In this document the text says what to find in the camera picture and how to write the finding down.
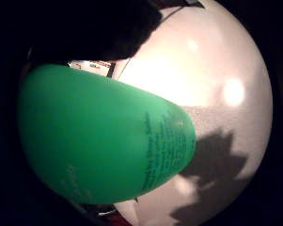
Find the green plastic bottle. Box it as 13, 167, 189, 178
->
18, 63, 197, 205

